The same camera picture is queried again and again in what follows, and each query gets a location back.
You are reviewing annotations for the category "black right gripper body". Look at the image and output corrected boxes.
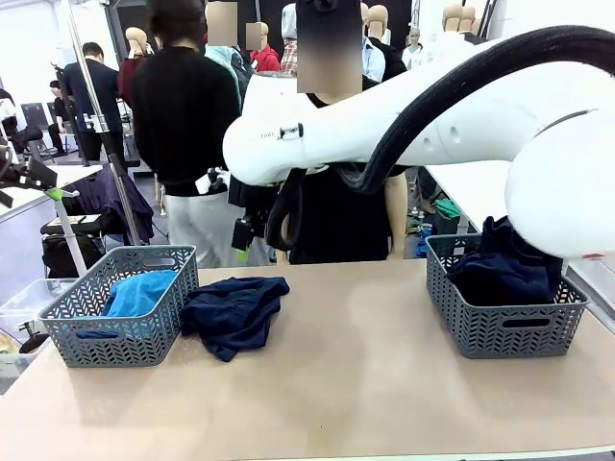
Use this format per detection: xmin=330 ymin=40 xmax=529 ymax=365
xmin=228 ymin=175 xmax=280 ymax=227

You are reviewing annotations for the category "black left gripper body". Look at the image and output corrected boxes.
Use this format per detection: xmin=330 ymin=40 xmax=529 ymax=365
xmin=0 ymin=146 xmax=30 ymax=189

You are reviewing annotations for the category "navy garment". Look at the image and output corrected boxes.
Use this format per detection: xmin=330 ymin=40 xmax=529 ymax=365
xmin=445 ymin=215 xmax=564 ymax=307
xmin=180 ymin=276 xmax=291 ymax=363

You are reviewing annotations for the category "bright blue garment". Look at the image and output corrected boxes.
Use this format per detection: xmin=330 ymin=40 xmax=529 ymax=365
xmin=76 ymin=269 xmax=180 ymax=340

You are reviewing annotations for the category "person's right forearm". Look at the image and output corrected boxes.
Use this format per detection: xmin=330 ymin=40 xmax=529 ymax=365
xmin=276 ymin=206 xmax=298 ymax=266

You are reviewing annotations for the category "person's left forearm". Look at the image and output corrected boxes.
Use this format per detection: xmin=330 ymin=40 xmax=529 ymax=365
xmin=383 ymin=172 xmax=409 ymax=260

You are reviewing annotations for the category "white table with round leg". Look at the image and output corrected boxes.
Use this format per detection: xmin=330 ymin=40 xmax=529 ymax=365
xmin=0 ymin=164 xmax=105 ymax=279

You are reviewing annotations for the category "black stool with papers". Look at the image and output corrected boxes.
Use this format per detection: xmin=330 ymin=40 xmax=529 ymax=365
xmin=40 ymin=213 xmax=103 ymax=236

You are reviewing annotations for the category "black stand with clamp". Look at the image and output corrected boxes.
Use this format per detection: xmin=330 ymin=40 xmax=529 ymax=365
xmin=50 ymin=61 xmax=92 ymax=168

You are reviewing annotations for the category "seated person with dark hair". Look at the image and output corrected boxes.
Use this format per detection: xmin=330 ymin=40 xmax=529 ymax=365
xmin=47 ymin=80 xmax=73 ymax=156

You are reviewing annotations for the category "dark purple cloth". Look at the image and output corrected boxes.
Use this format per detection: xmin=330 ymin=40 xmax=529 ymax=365
xmin=61 ymin=162 xmax=156 ymax=246

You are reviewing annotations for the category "seated person in black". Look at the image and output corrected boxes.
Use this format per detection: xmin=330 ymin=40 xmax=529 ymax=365
xmin=0 ymin=88 xmax=44 ymax=155

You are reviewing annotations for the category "black bag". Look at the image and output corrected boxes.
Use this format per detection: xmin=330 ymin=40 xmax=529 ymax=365
xmin=40 ymin=232 xmax=106 ymax=279

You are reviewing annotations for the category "silver metal pole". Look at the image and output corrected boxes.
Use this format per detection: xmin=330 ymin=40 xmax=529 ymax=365
xmin=61 ymin=0 xmax=143 ymax=246

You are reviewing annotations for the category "person in black t-shirt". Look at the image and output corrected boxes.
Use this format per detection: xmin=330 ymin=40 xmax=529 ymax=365
xmin=276 ymin=0 xmax=409 ymax=266

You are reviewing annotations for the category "standing person in navy shirt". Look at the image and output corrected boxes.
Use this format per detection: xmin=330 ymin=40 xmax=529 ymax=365
xmin=61 ymin=41 xmax=121 ymax=162

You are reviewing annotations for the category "clear plastic storage bin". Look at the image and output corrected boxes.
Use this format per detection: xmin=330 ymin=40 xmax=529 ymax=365
xmin=0 ymin=278 xmax=78 ymax=380

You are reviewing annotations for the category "person in black sweater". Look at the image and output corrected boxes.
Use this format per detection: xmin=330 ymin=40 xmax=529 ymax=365
xmin=131 ymin=0 xmax=242 ymax=269

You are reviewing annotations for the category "mannequin in maroon dress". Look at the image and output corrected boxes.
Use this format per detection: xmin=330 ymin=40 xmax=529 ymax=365
xmin=117 ymin=26 xmax=155 ymax=107

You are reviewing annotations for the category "mannequin in red jacket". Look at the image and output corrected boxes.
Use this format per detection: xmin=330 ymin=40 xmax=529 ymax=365
xmin=248 ymin=21 xmax=282 ymax=74

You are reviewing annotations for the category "mannequin in teal fleece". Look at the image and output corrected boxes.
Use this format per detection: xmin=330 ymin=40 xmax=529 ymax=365
xmin=204 ymin=2 xmax=251 ymax=116

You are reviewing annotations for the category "grey woven plastic basket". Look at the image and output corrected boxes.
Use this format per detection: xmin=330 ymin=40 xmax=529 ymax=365
xmin=425 ymin=231 xmax=592 ymax=360
xmin=37 ymin=244 xmax=202 ymax=369

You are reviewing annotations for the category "mannequin in light blue shirt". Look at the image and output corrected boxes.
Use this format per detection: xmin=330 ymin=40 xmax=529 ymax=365
xmin=359 ymin=2 xmax=386 ymax=83

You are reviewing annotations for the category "green cloth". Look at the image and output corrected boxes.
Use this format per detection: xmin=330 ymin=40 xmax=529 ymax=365
xmin=433 ymin=198 xmax=463 ymax=221

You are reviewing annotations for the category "mannequin in black jacket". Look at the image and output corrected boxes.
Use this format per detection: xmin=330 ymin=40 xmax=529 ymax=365
xmin=367 ymin=4 xmax=409 ymax=83

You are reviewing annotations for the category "black cap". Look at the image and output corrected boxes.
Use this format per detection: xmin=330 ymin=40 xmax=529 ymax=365
xmin=295 ymin=0 xmax=362 ymax=13

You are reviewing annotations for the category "large white table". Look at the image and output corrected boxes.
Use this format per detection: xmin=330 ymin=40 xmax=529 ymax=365
xmin=425 ymin=160 xmax=615 ymax=289

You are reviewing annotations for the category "small mannequin in white top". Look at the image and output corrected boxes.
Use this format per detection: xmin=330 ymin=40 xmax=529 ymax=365
xmin=402 ymin=26 xmax=427 ymax=71

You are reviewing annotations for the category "mannequin in white shirt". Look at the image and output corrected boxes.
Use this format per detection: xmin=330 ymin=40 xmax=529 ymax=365
xmin=431 ymin=4 xmax=481 ymax=49

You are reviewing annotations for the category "mannequin in black coat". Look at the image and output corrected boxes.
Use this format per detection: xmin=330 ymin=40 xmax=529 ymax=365
xmin=459 ymin=5 xmax=486 ymax=44

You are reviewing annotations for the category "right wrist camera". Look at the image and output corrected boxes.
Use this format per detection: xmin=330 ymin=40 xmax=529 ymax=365
xmin=194 ymin=166 xmax=228 ymax=196

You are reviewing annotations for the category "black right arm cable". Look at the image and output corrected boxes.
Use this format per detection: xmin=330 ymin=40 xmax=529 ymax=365
xmin=265 ymin=24 xmax=615 ymax=252

